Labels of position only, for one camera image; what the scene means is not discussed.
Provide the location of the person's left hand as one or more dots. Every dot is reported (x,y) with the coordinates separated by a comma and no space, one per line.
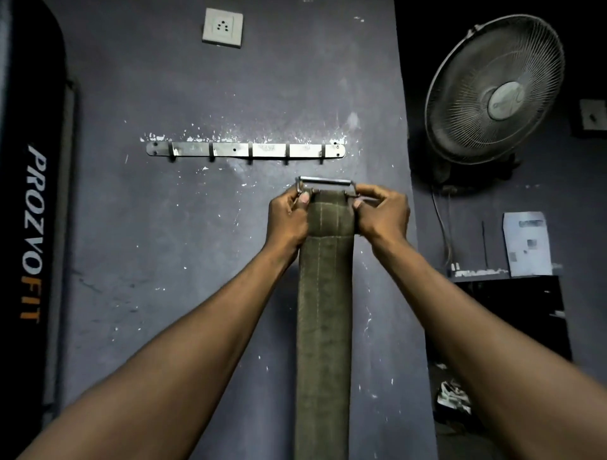
(284,222)

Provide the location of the person's right hand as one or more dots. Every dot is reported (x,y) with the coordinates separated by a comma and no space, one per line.
(384,215)

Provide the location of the person's left thumb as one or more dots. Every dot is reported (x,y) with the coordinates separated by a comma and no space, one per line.
(303,201)

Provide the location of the person's right thumb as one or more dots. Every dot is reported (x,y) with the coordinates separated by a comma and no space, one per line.
(361,208)

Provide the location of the olive green weightlifting belt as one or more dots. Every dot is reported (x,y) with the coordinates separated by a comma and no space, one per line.
(325,308)

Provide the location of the person's left forearm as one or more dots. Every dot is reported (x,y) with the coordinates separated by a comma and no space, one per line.
(161,360)

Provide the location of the person's right forearm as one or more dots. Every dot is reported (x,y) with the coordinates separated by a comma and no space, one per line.
(493,360)

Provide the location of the white power strip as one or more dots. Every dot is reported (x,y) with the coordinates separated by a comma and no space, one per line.
(476,272)

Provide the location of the grey paper sheet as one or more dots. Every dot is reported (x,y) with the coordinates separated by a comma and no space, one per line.
(527,244)

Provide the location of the black cabinet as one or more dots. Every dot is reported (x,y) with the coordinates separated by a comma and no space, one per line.
(512,312)

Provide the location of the crumpled white cloth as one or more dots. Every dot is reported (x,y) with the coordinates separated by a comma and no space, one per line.
(454,395)

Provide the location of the black punching bag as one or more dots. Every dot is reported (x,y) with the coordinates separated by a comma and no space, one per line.
(28,227)

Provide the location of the metal wall hook rail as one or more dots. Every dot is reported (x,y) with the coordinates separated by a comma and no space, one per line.
(246,150)

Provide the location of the wall mounted fan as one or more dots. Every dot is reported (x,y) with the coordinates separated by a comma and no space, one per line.
(493,90)

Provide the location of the white wall socket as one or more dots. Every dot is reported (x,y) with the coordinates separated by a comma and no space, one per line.
(222,27)

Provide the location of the small wall switch plate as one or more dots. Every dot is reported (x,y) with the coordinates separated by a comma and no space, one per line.
(592,115)

